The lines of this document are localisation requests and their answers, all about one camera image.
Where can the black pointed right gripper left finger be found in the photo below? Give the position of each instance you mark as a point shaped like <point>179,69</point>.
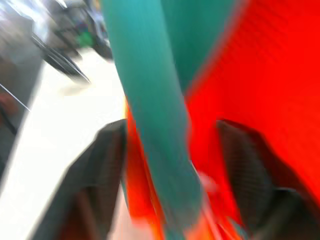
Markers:
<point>65,65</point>

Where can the orange and teal backpack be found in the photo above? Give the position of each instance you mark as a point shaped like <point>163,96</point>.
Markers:
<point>250,75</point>

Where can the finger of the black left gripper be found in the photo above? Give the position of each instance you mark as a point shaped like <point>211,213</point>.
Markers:
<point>92,180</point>

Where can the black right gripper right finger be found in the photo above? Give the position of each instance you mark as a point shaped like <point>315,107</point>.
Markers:
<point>252,175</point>

